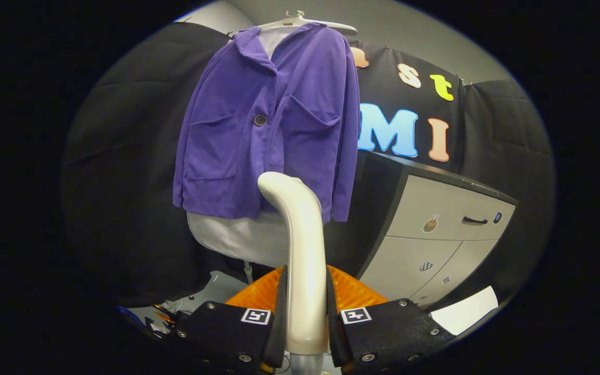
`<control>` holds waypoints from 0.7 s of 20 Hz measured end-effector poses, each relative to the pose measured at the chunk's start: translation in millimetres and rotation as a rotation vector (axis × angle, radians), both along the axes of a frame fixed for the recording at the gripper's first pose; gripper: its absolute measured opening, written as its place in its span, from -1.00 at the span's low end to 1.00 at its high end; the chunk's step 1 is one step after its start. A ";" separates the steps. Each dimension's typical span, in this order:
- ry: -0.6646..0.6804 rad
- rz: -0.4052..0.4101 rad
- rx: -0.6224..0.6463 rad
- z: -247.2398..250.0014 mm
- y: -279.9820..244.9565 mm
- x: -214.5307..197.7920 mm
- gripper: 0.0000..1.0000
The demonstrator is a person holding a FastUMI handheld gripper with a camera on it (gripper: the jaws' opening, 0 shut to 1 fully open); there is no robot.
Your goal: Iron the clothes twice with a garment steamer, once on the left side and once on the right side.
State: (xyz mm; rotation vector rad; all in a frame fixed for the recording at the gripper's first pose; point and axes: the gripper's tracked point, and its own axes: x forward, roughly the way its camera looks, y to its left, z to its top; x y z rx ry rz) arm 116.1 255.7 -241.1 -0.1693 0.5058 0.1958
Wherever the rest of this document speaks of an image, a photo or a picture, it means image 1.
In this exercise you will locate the white garment steamer head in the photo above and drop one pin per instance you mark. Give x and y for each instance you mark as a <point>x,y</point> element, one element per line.
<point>305,260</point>

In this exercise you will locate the purple jacket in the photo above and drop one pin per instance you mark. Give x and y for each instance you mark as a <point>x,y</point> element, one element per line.
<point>227,146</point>

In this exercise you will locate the blue object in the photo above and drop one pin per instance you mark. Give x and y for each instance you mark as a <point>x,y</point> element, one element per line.
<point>124,313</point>

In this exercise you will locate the grey stand pole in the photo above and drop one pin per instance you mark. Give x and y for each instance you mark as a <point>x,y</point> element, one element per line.
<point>249,272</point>

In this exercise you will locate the white clothes hanger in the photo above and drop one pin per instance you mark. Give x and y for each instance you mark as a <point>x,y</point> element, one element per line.
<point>326,24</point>

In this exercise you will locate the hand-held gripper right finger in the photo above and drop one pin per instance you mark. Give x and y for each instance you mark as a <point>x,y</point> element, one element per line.
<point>388,333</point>

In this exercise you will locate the grey cabinet with black top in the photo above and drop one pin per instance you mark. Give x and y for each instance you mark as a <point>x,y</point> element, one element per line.
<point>435,208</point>

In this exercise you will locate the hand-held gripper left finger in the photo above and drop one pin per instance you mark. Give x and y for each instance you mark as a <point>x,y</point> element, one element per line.
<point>222,333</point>

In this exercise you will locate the white shirt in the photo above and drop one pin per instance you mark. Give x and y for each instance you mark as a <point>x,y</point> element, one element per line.
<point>237,237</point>

